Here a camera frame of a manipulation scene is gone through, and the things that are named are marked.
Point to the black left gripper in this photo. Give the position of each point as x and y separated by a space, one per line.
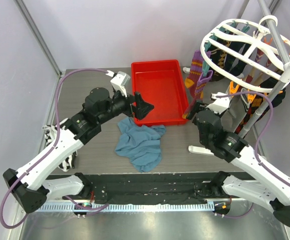
142 107

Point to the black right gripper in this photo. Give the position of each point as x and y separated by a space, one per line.
193 110

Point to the purple striped sock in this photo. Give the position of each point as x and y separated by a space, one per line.
196 91
195 72

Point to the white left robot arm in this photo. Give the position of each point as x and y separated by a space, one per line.
29 184

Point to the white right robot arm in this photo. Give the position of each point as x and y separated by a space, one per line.
273 190

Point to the white round sock hanger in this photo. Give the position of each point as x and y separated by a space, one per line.
225 31

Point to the red plastic bin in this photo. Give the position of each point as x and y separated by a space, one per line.
161 84

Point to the grey sock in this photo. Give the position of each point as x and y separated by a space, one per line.
233 116

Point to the blue t-shirt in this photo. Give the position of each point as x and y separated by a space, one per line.
140 144

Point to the white stand base foot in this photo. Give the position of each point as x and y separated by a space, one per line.
199 150

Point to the black white striped cloth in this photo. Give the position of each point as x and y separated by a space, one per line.
68 160

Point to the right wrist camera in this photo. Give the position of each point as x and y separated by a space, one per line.
221 103

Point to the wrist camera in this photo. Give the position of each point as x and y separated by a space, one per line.
122 82
221 103

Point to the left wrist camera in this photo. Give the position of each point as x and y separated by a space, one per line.
122 82

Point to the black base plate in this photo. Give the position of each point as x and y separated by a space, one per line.
151 189

